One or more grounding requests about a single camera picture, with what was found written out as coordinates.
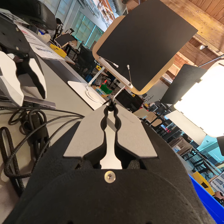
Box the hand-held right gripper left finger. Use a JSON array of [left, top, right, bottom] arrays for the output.
[[63, 105, 108, 160]]

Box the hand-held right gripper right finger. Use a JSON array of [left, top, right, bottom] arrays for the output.
[[113, 105, 158, 159]]

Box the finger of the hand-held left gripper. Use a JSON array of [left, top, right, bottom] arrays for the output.
[[28, 57, 47, 100], [0, 51, 24, 107]]

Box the grey usb hub with cable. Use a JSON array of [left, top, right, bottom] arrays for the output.
[[21, 95, 57, 110]]

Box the black usb-c cable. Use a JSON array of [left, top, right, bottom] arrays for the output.
[[0, 95, 117, 195]]

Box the laminated paper sheet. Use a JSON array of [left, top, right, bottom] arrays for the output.
[[17, 24, 65, 61]]

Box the yellow plastic bin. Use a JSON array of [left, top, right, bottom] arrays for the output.
[[192, 171, 215, 196], [50, 43, 67, 58]]

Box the black monitor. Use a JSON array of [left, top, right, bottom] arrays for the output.
[[115, 89, 144, 113]]

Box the green plastic bin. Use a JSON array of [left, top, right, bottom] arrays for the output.
[[100, 84, 113, 95]]

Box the bright studio light panel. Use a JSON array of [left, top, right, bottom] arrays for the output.
[[160, 59, 224, 146]]

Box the wood-rimmed black board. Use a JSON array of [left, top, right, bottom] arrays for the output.
[[92, 0, 198, 95]]

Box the blue plastic bin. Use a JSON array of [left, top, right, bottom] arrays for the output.
[[189, 174, 224, 224]]

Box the silver ventilation duct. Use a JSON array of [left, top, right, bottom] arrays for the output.
[[108, 0, 128, 16]]

